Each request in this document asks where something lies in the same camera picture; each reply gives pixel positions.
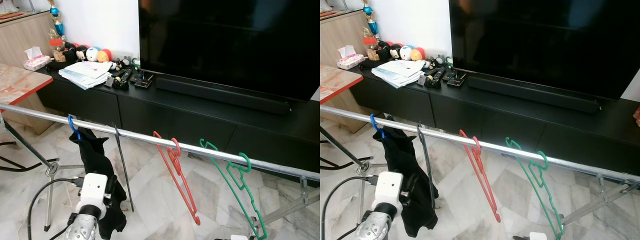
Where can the silver metal clothes rack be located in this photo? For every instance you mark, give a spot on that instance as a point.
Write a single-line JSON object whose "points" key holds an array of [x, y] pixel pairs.
{"points": [[100, 128], [445, 136]]}

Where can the small black white figurine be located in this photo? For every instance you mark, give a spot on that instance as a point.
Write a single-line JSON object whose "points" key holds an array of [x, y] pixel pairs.
{"points": [[435, 62], [123, 63]]}

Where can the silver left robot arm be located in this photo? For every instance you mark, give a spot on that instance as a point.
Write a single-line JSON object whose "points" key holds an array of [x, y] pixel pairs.
{"points": [[82, 231], [375, 231]]}

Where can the blue clothes hanger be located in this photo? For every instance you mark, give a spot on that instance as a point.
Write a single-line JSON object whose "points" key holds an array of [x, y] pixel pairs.
{"points": [[373, 121], [71, 122]]}

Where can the yellow red round plush toy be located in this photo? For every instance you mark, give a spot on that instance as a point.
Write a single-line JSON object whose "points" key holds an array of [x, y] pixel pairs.
{"points": [[418, 54], [104, 56]]}

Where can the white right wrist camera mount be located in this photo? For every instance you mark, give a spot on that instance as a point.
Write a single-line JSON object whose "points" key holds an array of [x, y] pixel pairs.
{"points": [[538, 236], [240, 237]]}

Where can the black soundbar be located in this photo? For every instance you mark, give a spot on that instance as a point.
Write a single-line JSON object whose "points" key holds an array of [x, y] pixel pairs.
{"points": [[530, 92], [220, 94]]}

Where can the white paper stack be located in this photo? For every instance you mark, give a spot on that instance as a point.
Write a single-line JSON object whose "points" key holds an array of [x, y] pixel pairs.
{"points": [[397, 73], [85, 75]]}

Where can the black white mouse plush toy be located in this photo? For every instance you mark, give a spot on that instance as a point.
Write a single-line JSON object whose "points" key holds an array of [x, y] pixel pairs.
{"points": [[395, 52], [82, 53]]}

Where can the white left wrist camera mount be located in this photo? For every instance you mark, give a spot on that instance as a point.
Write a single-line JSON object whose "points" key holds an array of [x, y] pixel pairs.
{"points": [[93, 190], [389, 187]]}

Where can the pink white tissue pack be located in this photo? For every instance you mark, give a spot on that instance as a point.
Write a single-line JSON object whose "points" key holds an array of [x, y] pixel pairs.
{"points": [[350, 61], [37, 62]]}

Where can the black t-shirt green logo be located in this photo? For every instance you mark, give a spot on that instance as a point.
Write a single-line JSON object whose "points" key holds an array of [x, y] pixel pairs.
{"points": [[97, 160], [405, 165]]}

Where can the black round plush toy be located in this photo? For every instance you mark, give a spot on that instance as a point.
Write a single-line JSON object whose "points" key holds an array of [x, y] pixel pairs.
{"points": [[384, 49], [70, 51]]}

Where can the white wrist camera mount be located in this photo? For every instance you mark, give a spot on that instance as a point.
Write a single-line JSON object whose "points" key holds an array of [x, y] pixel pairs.
{"points": [[240, 237], [538, 236], [389, 187], [93, 190]]}

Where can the green plastic clothes hanger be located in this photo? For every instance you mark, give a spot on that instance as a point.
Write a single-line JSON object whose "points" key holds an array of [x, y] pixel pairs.
{"points": [[535, 190], [232, 190]]}

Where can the light wooden cabinet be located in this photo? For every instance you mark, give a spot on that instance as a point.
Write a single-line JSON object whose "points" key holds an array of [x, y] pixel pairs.
{"points": [[25, 40], [345, 35]]}

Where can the red plastic clothes hanger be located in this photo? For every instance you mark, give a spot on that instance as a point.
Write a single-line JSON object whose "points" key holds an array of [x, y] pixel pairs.
{"points": [[479, 175], [174, 175]]}

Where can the marble folding table red edge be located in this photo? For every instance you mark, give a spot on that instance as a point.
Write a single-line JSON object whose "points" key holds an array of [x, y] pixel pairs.
{"points": [[337, 80], [17, 82]]}

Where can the red robed figurine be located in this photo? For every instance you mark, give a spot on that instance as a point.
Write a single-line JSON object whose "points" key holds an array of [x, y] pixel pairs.
{"points": [[637, 116]]}

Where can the white blue round plush toy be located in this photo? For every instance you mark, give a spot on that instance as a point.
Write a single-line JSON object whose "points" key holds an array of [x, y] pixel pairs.
{"points": [[407, 52], [93, 54]]}

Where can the jar with red lid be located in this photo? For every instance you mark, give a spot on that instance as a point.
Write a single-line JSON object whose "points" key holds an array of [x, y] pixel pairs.
{"points": [[56, 43], [370, 42]]}

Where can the white porcelain figurine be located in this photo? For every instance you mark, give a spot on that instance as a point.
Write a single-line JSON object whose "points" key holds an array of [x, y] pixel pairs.
{"points": [[9, 6], [325, 5]]}

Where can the gold blue trophy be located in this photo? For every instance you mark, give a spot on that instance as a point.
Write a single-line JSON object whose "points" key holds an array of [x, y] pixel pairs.
{"points": [[60, 27], [372, 26]]}

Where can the black remote control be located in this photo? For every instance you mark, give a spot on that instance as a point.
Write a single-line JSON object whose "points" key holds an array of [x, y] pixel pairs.
{"points": [[122, 78], [435, 77]]}

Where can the small black box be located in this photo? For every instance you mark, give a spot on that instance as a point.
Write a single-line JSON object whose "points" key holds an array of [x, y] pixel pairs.
{"points": [[143, 82], [456, 80]]}

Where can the black flat television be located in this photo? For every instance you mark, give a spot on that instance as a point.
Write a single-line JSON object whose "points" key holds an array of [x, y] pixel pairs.
{"points": [[540, 45], [225, 45]]}

